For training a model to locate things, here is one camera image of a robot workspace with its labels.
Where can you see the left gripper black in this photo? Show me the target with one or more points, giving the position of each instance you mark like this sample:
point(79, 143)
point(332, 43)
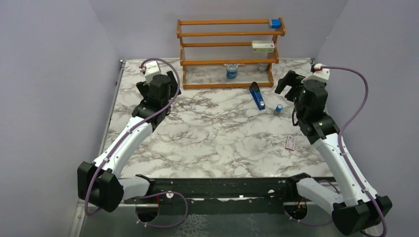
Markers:
point(174, 88)

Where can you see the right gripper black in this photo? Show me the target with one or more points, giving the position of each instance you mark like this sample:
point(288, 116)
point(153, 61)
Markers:
point(292, 79)

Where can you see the blue stapler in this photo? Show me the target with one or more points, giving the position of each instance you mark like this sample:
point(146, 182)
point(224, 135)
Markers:
point(257, 97)

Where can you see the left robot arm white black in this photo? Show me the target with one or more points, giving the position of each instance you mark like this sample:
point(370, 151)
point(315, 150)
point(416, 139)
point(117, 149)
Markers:
point(100, 182)

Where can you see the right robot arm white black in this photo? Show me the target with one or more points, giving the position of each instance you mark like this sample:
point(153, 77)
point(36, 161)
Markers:
point(358, 206)

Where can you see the small blue capped cylinder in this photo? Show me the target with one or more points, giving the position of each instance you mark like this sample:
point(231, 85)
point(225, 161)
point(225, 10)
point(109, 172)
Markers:
point(278, 110)

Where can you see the white small jar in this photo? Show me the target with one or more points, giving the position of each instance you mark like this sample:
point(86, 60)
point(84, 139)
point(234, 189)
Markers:
point(263, 66)

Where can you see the white green carton box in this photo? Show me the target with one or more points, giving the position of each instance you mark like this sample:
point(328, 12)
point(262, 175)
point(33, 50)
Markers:
point(263, 46)

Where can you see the blue white cup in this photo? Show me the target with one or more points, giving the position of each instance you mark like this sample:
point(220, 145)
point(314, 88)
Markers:
point(231, 70)

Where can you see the blue box on top shelf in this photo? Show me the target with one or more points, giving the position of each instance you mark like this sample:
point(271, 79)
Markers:
point(275, 23)

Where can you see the orange wooden shelf rack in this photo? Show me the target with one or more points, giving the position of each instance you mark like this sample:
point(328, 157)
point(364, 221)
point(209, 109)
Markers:
point(272, 58)

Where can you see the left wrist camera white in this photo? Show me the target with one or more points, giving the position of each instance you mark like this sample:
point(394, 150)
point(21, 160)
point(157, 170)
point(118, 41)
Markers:
point(152, 68)

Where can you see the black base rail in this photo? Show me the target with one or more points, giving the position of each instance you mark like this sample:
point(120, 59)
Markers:
point(212, 196)

